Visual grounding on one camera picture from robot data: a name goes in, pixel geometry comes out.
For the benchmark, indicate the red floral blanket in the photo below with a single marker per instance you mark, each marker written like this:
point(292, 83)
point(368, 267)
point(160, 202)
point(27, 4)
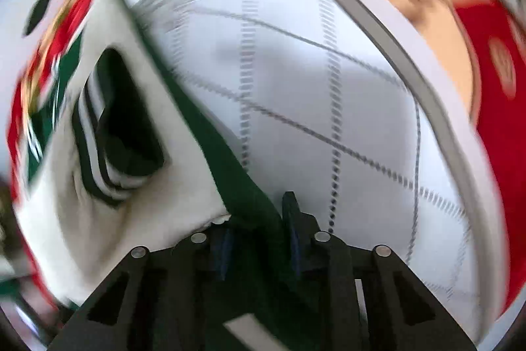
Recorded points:
point(493, 137)

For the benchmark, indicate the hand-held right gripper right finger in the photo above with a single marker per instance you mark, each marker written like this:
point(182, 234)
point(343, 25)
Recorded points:
point(294, 238)

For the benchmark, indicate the white quilted floral mat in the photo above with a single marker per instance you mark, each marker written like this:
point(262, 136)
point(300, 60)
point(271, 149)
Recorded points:
point(308, 88)

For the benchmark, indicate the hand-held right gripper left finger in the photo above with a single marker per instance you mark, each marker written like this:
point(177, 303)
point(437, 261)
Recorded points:
point(224, 250)

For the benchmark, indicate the green garment with white stripes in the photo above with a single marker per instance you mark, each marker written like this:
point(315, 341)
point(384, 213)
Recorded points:
point(135, 145)

